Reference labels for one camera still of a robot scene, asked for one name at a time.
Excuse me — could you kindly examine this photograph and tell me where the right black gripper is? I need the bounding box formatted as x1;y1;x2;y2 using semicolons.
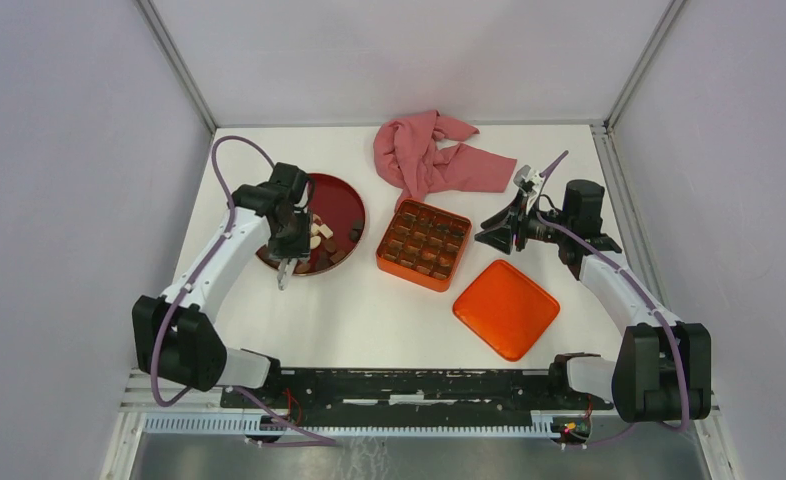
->
474;188;572;255

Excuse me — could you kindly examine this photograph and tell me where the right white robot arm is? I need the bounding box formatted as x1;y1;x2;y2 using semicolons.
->
475;175;712;428

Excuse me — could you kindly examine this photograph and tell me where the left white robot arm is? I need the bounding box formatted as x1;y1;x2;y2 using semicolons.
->
132;163;315;408

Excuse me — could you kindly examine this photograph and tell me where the white chocolate piece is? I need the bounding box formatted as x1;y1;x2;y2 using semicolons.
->
318;224;333;239

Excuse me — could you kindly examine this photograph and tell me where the orange chocolate box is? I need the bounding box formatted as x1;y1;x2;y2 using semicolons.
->
375;199;472;292

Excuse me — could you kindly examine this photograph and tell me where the round dark red plate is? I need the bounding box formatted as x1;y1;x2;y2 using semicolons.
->
232;163;366;276

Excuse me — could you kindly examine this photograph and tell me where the orange box lid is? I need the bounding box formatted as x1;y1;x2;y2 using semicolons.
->
452;260;560;362

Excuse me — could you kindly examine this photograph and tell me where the pink cloth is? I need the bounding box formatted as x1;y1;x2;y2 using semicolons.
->
373;110;517;203

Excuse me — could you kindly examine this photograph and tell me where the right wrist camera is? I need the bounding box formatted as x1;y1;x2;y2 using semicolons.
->
513;165;544;210

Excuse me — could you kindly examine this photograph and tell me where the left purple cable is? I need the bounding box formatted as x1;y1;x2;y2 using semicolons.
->
149;135;276;409

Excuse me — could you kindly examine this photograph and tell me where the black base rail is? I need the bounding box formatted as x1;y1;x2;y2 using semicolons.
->
252;368;613;428

